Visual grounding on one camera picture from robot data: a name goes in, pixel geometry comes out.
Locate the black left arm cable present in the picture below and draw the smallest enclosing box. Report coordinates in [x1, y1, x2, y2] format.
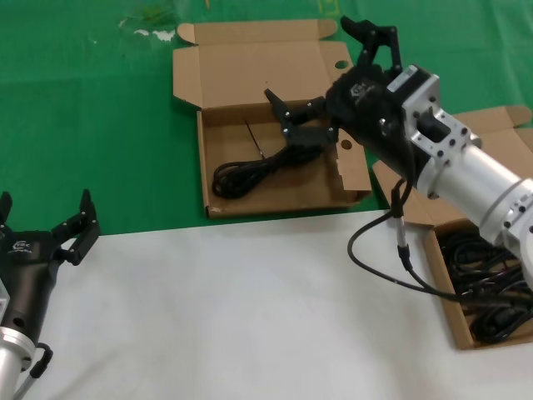
[15, 341, 54, 400]

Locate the open cardboard box with holes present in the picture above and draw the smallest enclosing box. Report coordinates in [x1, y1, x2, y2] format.
[172, 18, 373, 220]

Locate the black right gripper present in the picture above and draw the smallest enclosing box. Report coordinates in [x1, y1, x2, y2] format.
[264, 16, 422, 185]

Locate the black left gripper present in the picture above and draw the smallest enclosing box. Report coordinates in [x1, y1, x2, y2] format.
[0, 188, 102, 338]

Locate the black power cable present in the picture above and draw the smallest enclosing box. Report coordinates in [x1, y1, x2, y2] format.
[212, 119, 330, 199]

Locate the white table sheet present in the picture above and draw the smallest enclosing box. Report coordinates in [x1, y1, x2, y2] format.
[0, 207, 533, 400]

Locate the pile of black cables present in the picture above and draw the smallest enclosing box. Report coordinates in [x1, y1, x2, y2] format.
[439, 227, 533, 345]

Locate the open cardboard box without holes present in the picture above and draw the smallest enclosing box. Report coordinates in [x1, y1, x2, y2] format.
[371, 105, 533, 350]

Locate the green table cloth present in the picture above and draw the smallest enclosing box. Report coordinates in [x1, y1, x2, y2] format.
[0, 0, 533, 238]

